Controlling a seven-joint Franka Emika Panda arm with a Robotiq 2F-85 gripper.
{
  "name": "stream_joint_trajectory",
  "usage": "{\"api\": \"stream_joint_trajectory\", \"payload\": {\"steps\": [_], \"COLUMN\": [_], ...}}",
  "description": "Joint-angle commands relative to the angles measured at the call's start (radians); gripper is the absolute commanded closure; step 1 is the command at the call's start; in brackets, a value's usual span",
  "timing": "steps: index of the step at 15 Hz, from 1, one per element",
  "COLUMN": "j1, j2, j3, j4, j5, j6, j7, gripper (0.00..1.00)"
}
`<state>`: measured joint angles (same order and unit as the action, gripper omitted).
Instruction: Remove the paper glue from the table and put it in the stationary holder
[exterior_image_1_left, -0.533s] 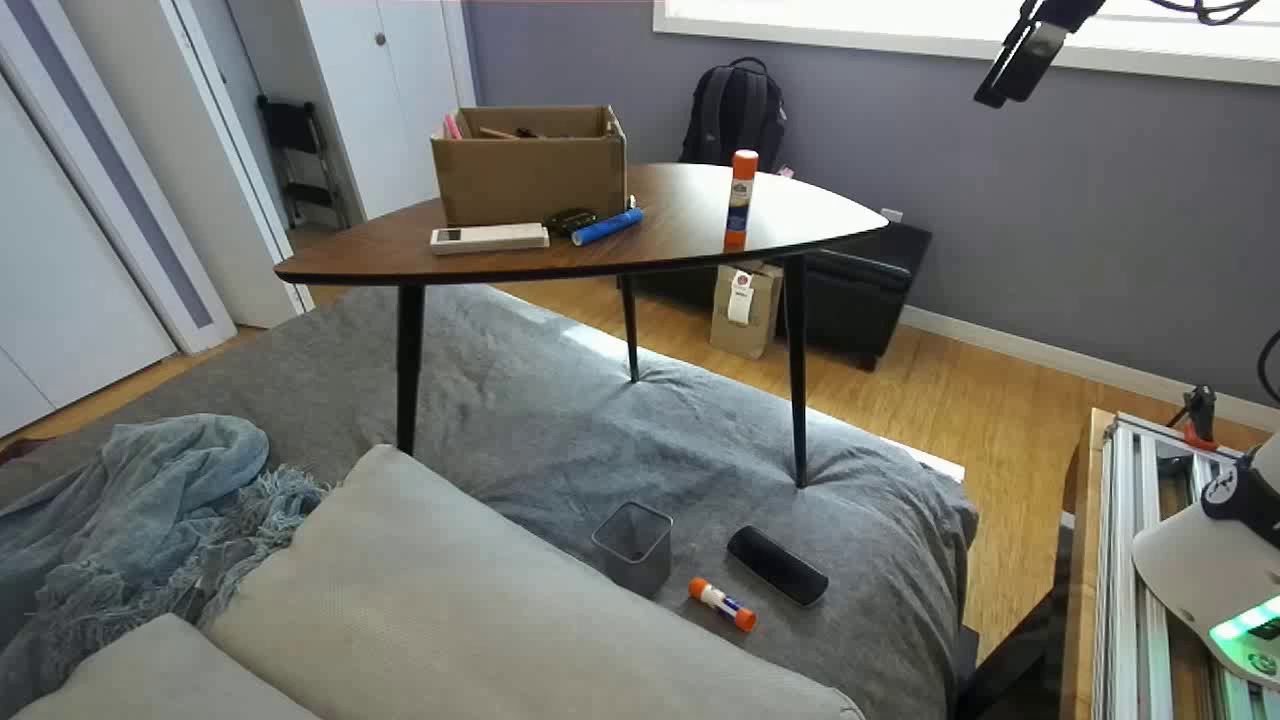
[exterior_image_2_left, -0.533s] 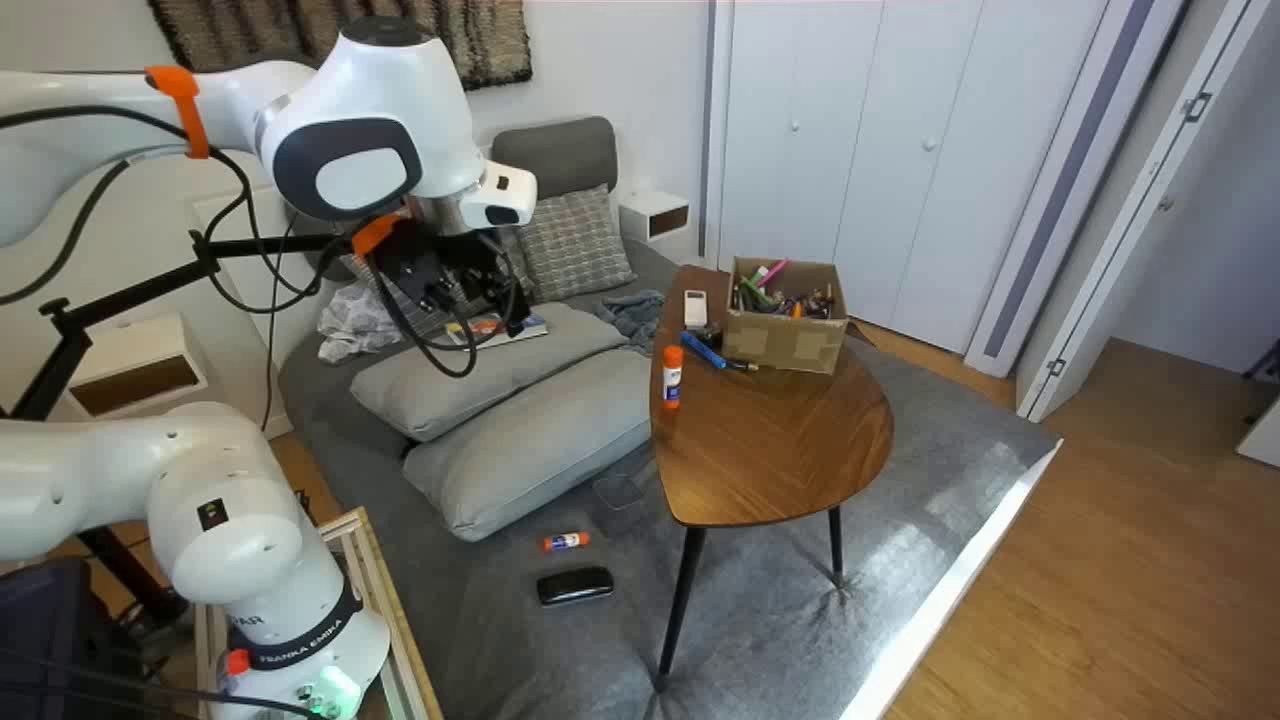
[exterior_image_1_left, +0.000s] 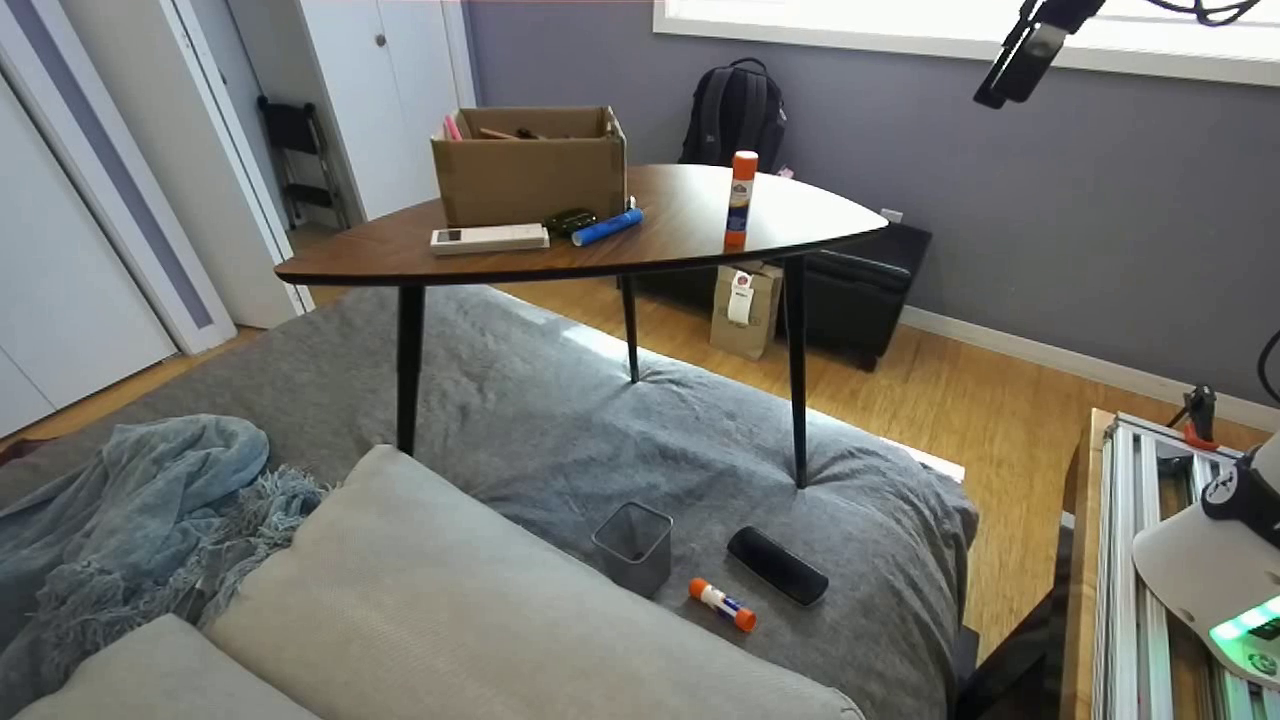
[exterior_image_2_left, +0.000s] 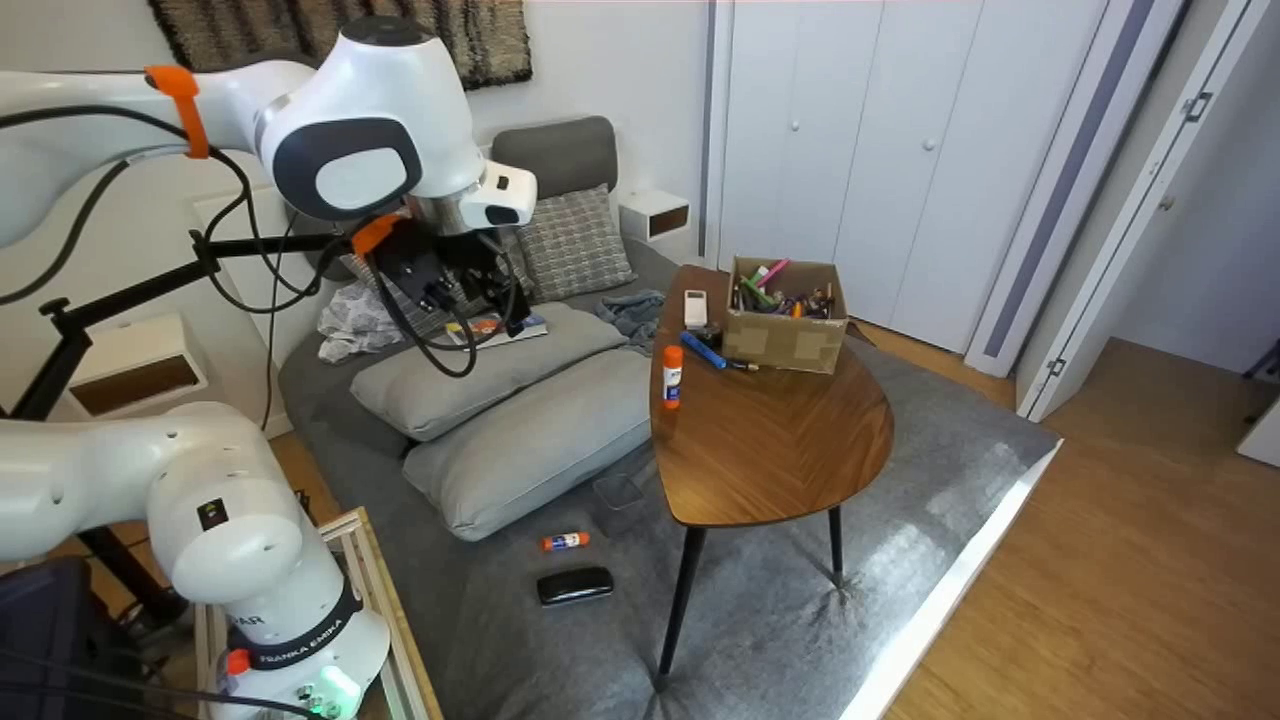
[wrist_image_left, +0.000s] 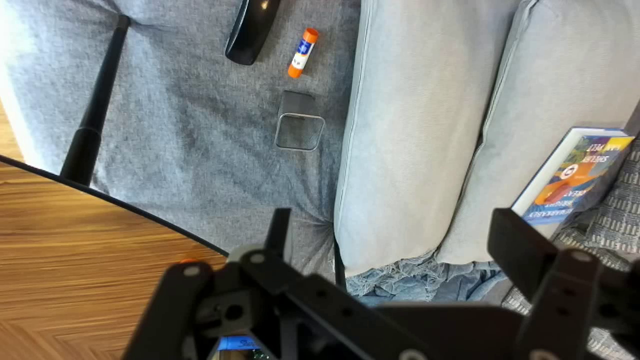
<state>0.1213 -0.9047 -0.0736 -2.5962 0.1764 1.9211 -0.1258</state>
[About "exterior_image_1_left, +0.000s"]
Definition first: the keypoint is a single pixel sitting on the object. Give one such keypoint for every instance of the grey fabric cover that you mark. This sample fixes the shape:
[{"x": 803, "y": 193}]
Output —
[{"x": 563, "y": 412}]

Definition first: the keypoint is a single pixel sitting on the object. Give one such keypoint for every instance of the black oblong case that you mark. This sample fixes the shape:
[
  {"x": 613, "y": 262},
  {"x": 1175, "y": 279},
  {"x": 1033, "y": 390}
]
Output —
[{"x": 776, "y": 565}]

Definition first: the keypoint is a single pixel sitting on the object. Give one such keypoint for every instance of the black backpack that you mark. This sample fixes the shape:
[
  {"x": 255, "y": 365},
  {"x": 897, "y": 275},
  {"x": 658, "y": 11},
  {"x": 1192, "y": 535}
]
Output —
[{"x": 733, "y": 114}]

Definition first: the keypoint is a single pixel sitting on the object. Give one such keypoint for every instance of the plain white door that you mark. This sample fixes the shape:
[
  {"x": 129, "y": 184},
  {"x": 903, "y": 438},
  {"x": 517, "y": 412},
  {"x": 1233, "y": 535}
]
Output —
[{"x": 201, "y": 132}]

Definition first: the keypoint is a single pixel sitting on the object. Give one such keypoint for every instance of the white window frame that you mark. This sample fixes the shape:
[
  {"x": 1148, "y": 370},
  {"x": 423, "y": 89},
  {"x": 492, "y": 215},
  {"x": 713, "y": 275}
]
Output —
[{"x": 864, "y": 28}]

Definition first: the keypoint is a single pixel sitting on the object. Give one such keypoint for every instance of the orange white marker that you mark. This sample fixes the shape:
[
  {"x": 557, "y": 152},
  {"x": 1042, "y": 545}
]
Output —
[{"x": 720, "y": 605}]

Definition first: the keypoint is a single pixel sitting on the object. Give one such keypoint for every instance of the open cardboard box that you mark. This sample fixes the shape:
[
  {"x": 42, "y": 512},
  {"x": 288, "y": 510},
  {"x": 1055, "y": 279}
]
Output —
[{"x": 526, "y": 182}]

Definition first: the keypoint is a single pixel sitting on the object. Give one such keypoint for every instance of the large light grey cushion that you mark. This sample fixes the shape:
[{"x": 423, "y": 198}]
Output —
[{"x": 464, "y": 615}]

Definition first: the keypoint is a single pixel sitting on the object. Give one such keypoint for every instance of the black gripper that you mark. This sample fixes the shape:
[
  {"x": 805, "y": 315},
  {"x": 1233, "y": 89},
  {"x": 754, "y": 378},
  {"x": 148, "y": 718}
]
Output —
[{"x": 1042, "y": 32}]

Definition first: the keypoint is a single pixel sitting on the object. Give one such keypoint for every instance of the white wardrobe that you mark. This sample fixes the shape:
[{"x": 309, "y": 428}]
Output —
[{"x": 386, "y": 93}]

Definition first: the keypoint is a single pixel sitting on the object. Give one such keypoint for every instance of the small black item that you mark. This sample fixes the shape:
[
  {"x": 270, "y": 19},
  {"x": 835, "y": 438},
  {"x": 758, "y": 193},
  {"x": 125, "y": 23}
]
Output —
[{"x": 570, "y": 220}]

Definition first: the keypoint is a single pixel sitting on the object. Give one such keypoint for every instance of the blue marker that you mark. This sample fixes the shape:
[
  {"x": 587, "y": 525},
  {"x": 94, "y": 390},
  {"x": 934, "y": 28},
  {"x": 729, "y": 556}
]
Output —
[{"x": 606, "y": 224}]

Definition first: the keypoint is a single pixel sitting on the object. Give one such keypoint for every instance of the white rectangular box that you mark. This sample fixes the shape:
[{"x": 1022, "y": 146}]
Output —
[{"x": 490, "y": 238}]

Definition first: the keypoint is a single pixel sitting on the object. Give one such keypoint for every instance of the brown paper bag with tag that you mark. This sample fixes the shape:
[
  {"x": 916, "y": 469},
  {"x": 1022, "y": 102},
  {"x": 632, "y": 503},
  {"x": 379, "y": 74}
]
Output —
[{"x": 747, "y": 315}]

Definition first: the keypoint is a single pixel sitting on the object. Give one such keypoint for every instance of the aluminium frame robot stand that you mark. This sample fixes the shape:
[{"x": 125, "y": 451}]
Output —
[{"x": 1132, "y": 603}]

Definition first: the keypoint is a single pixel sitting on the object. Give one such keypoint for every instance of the glue stick with blue label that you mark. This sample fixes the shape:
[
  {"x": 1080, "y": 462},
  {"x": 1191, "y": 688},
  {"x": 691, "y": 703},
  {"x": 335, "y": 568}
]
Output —
[{"x": 741, "y": 202}]

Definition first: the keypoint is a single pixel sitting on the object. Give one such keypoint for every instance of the black ottoman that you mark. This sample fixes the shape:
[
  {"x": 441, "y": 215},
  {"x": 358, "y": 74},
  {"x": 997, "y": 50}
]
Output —
[{"x": 863, "y": 293}]

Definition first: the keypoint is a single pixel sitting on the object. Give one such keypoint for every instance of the brown wooden table black legs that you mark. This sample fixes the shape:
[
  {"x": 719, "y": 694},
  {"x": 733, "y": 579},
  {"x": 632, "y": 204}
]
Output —
[{"x": 682, "y": 215}]

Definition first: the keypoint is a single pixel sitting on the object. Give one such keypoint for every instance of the pink marker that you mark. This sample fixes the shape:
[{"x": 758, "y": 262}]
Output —
[{"x": 454, "y": 128}]

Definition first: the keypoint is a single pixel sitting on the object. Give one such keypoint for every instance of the dark mesh stationery holder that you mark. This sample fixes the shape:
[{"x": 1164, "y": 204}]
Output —
[{"x": 632, "y": 545}]

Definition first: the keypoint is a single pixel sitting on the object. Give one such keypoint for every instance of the black folding rack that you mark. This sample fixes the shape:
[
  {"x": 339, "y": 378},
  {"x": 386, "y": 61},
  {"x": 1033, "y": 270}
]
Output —
[{"x": 303, "y": 152}]

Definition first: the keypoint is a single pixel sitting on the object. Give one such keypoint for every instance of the blue-grey crumpled blanket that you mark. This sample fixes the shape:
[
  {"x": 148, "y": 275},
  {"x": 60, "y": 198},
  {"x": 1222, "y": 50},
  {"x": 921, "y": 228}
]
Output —
[{"x": 135, "y": 520}]

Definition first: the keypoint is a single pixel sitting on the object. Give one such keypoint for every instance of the white door panel grey stripe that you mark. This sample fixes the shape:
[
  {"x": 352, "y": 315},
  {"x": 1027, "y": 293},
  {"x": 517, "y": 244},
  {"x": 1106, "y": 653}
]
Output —
[{"x": 123, "y": 175}]

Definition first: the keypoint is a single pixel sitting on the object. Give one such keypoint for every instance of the red and black clamp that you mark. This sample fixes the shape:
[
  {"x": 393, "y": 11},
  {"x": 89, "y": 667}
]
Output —
[{"x": 1200, "y": 412}]

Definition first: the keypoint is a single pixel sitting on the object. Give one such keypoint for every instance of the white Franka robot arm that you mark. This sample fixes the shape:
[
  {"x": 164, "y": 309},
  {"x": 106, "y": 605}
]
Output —
[{"x": 1200, "y": 563}]

